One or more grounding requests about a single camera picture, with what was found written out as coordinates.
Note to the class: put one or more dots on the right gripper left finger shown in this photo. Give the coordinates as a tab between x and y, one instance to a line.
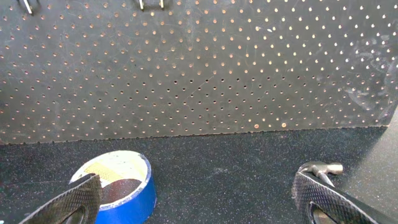
81	196

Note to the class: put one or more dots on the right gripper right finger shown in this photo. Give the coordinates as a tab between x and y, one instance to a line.
323	199

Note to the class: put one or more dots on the black pegboard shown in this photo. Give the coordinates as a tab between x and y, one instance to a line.
199	77

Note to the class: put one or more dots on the roll of blue tape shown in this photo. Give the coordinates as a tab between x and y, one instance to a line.
133	205

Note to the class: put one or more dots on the metal hook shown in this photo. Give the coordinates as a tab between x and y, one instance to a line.
141	4
28	6

